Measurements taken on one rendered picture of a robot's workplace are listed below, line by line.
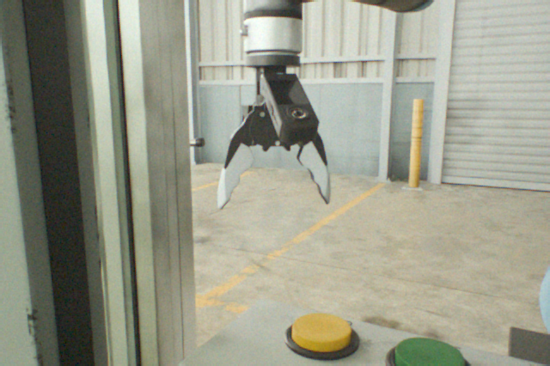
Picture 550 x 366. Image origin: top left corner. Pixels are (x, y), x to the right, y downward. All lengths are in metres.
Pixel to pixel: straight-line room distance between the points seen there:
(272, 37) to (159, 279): 0.36
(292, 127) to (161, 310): 0.26
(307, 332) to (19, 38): 0.23
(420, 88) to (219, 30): 3.02
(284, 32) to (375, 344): 0.39
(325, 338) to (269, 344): 0.04
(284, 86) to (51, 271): 0.41
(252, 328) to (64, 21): 0.23
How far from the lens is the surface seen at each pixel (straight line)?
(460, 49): 5.88
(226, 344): 0.33
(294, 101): 0.55
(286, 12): 0.60
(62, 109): 0.22
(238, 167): 0.60
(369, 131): 6.16
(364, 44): 6.27
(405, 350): 0.31
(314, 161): 0.62
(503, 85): 5.82
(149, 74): 0.30
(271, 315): 0.36
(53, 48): 0.22
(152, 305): 0.33
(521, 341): 0.71
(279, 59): 0.59
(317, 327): 0.33
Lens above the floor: 1.06
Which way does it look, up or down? 12 degrees down
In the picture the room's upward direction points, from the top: straight up
